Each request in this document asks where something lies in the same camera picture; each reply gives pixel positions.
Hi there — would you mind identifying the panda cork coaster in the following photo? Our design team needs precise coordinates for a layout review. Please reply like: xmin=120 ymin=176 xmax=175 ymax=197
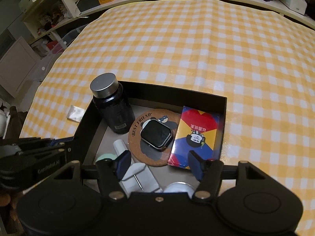
xmin=128 ymin=109 xmax=180 ymax=167

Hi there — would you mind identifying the clear plastic storage bin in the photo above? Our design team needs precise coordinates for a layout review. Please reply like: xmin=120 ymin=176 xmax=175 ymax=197
xmin=32 ymin=25 xmax=86 ymax=83

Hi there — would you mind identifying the mint green round tin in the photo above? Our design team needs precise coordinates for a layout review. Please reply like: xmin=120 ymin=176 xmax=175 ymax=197
xmin=95 ymin=153 xmax=117 ymax=162

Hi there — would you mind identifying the dark blue pill bottle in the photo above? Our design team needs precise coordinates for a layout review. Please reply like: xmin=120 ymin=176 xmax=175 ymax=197
xmin=90 ymin=73 xmax=135 ymax=134

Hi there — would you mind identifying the black smartwatch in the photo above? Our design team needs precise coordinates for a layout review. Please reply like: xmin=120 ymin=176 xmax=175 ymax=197
xmin=140 ymin=119 xmax=173 ymax=151

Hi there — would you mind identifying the grey watch link tool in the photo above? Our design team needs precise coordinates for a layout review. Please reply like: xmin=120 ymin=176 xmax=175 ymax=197
xmin=113 ymin=139 xmax=163 ymax=198

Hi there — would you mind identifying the colourful card box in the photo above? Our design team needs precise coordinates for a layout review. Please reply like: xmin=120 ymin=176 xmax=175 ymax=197
xmin=168 ymin=106 xmax=220 ymax=169

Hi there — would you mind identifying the black box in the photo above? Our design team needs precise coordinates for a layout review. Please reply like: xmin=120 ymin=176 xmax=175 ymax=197
xmin=76 ymin=0 xmax=100 ymax=12
xmin=81 ymin=82 xmax=226 ymax=201

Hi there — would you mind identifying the yellow checkered cloth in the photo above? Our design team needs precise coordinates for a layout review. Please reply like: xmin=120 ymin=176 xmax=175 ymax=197
xmin=21 ymin=0 xmax=314 ymax=235

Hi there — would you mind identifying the black box on shelf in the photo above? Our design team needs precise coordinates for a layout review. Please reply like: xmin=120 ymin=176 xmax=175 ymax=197
xmin=76 ymin=0 xmax=100 ymax=12

